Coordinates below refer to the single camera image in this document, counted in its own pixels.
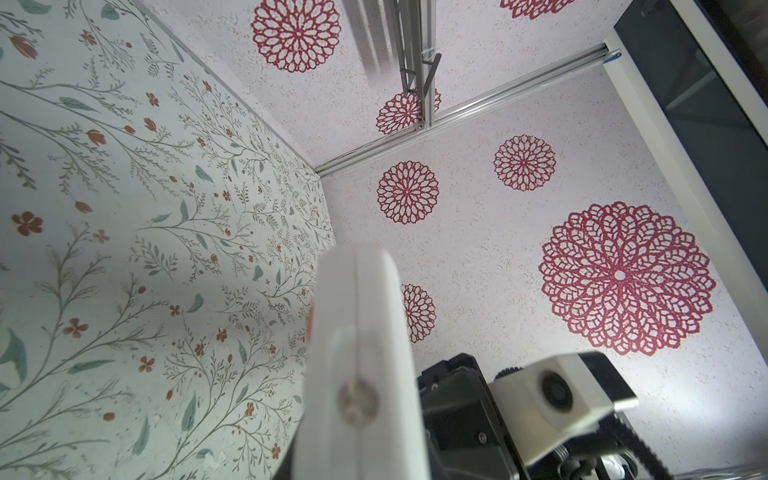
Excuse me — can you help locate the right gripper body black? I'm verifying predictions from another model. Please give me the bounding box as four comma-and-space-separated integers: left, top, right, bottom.
417, 353, 600, 479

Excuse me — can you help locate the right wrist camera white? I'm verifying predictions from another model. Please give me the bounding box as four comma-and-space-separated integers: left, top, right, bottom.
488, 351, 639, 466

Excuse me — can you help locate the white remote control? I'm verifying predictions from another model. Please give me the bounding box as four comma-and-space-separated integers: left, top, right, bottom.
291, 245, 431, 479

